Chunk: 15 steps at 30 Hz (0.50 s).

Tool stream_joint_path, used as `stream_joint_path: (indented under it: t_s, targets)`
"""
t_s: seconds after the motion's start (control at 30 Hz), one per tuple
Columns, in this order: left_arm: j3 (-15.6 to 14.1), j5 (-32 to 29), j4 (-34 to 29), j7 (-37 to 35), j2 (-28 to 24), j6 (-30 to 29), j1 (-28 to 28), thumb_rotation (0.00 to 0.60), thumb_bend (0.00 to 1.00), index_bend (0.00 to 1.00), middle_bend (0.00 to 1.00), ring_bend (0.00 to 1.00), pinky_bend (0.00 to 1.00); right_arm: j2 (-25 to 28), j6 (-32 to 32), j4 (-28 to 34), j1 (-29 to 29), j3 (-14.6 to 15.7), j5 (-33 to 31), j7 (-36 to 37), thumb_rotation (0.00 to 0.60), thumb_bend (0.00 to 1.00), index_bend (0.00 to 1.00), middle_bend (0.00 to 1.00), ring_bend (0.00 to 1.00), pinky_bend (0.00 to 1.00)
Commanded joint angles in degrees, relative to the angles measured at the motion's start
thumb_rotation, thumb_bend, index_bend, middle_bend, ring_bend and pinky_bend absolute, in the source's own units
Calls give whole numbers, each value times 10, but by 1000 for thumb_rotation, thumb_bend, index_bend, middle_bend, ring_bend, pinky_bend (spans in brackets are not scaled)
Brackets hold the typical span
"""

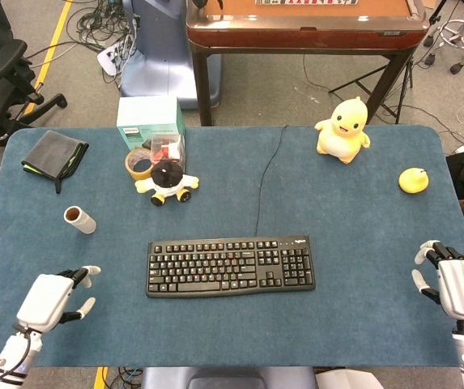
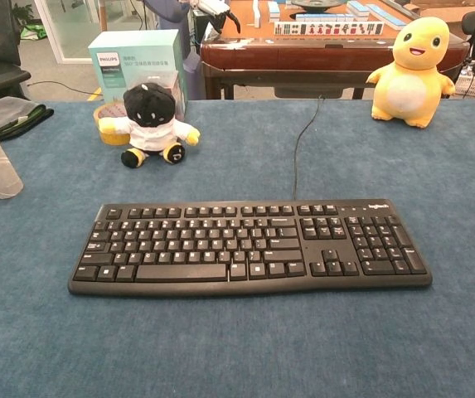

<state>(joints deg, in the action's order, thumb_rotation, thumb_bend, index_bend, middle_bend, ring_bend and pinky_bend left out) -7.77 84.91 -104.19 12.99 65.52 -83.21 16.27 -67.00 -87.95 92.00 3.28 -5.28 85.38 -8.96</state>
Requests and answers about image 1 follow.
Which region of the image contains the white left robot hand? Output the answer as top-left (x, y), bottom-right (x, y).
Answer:
top-left (15, 265), bottom-right (102, 334)

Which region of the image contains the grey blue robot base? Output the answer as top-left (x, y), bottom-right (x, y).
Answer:
top-left (140, 366), bottom-right (317, 389)

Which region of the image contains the black Logitech keyboard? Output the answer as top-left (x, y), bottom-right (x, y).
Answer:
top-left (145, 235), bottom-right (317, 300)

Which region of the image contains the small white cylinder cup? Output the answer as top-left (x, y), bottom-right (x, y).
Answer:
top-left (63, 205), bottom-right (97, 235)

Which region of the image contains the small yellow duck toy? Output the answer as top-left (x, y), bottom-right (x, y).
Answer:
top-left (398, 167), bottom-right (430, 195)

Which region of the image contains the blue table mat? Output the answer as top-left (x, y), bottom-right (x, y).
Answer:
top-left (0, 124), bottom-right (464, 369)

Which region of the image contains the grey folded cloth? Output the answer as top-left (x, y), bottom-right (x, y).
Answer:
top-left (21, 130), bottom-right (90, 195)

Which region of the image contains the white sheet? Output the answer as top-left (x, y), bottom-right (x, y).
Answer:
top-left (315, 367), bottom-right (385, 389)

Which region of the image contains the yellow tape roll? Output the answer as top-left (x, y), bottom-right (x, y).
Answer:
top-left (124, 147), bottom-right (155, 182)

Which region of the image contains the black plush doll white coat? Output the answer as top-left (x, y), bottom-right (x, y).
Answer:
top-left (134, 159), bottom-right (200, 207)

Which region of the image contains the large yellow plush duck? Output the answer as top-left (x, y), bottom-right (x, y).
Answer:
top-left (314, 96), bottom-right (372, 165)

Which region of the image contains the clear plastic box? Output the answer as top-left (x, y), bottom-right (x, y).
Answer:
top-left (149, 134), bottom-right (187, 171)

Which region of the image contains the teal white Philips box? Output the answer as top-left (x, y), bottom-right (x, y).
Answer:
top-left (116, 95), bottom-right (186, 152)

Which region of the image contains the black stool chrome base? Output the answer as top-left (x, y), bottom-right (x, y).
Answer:
top-left (423, 0), bottom-right (464, 76)

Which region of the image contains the brown mahjong table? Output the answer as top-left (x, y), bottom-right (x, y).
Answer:
top-left (185, 0), bottom-right (431, 126)

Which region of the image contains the black keyboard cable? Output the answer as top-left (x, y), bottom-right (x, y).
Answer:
top-left (254, 124), bottom-right (290, 237)

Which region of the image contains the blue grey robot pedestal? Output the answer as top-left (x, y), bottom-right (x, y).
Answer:
top-left (118, 0), bottom-right (223, 110)

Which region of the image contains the black floor cable bundle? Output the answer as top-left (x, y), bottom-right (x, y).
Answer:
top-left (67, 0), bottom-right (138, 56)

